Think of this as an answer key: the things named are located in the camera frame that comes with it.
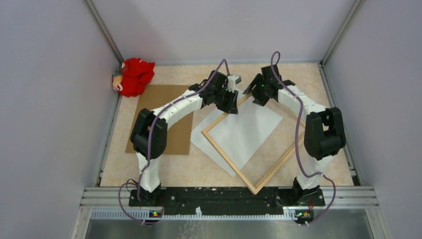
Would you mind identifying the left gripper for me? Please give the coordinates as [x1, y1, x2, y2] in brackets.
[212, 86, 238, 114]

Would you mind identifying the printed photo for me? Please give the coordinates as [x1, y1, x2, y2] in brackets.
[191, 95, 283, 177]

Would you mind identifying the wooden picture frame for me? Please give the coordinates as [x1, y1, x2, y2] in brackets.
[202, 101, 296, 194]

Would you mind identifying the brown backing board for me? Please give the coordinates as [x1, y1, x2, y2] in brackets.
[125, 84, 195, 156]

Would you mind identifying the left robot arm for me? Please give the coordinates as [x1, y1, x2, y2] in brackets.
[130, 70, 241, 206]

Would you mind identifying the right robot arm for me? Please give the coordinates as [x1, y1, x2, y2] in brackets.
[244, 65, 346, 206]

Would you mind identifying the red cloth doll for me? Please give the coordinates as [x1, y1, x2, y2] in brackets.
[112, 58, 155, 97]

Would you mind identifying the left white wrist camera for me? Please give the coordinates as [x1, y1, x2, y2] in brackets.
[226, 75, 241, 92]

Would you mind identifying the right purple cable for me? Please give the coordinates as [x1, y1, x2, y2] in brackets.
[270, 51, 337, 226]

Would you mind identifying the purple cable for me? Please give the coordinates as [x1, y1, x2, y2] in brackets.
[118, 58, 231, 226]
[270, 51, 337, 226]

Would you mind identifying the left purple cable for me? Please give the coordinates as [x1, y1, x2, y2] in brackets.
[118, 58, 231, 226]

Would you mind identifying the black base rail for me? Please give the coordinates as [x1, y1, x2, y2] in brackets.
[128, 187, 326, 216]

